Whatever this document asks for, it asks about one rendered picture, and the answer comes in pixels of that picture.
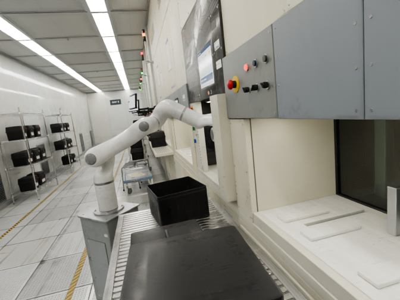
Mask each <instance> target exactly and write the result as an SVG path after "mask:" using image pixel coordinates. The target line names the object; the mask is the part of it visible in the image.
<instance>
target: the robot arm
mask: <svg viewBox="0 0 400 300"><path fill-rule="evenodd" d="M169 117H173V118H176V119H178V120H180V121H182V122H184V123H186V124H188V125H190V126H192V127H195V128H197V129H201V128H203V127H205V126H213V122H212V116H211V114H205V115H203V114H200V113H198V112H196V111H194V110H192V109H190V108H188V107H186V106H184V105H182V104H179V103H177V102H175V101H172V100H170V99H165V100H163V101H161V102H160V103H159V104H158V105H157V106H156V107H155V108H154V111H153V113H152V114H151V115H150V116H149V117H144V118H141V119H140V120H138V121H136V122H135V123H133V124H132V125H131V126H130V127H129V128H128V129H126V130H125V131H123V132H122V133H120V134H119V135H117V136H115V137H114V138H112V139H110V140H108V141H106V142H104V143H102V144H99V145H97V146H95V147H93V148H90V149H89V150H88V151H87V152H86V153H85V156H84V161H85V163H86V164H87V165H88V166H90V167H96V171H95V174H94V177H93V181H94V184H95V190H96V197H97V200H98V207H99V208H97V209H95V210H94V212H93V213H94V215H97V216H104V215H110V214H114V213H117V212H119V211H121V210H122V209H123V208H124V204H121V203H118V201H117V195H116V191H115V184H114V178H113V169H114V163H115V155H117V154H118V153H120V152H121V151H123V150H125V149H127V148H128V147H130V146H132V145H134V144H135V143H136V142H138V141H140V140H141V139H142V138H144V137H145V136H147V135H148V134H150V133H153V132H156V131H157V130H159V129H160V128H161V127H162V126H163V125H164V123H165V122H166V121H167V119H168V118H169Z"/></svg>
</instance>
